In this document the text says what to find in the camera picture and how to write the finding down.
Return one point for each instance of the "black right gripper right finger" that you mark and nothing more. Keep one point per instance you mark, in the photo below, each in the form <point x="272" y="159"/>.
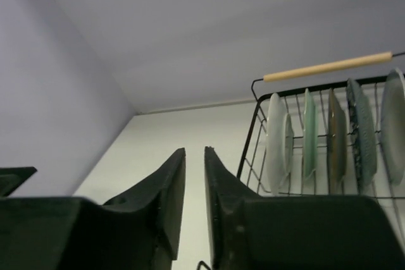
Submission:
<point x="249" y="231"/>

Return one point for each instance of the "red blue floral plate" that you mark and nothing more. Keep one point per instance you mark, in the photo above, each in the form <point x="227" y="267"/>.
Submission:
<point x="279" y="144"/>

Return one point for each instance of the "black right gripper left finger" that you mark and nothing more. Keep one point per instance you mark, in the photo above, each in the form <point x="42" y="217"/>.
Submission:
<point x="137" y="229"/>

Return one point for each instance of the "light green flower plate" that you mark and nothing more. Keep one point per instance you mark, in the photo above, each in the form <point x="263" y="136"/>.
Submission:
<point x="310" y="135"/>

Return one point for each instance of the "blue white floral plate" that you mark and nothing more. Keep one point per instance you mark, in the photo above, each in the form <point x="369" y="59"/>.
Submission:
<point x="362" y="135"/>

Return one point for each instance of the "grey brown deer plate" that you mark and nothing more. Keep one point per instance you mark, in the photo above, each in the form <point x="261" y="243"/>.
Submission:
<point x="336" y="144"/>

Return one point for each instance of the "pale blue white plate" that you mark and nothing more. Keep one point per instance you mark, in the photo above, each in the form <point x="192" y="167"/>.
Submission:
<point x="392" y="125"/>

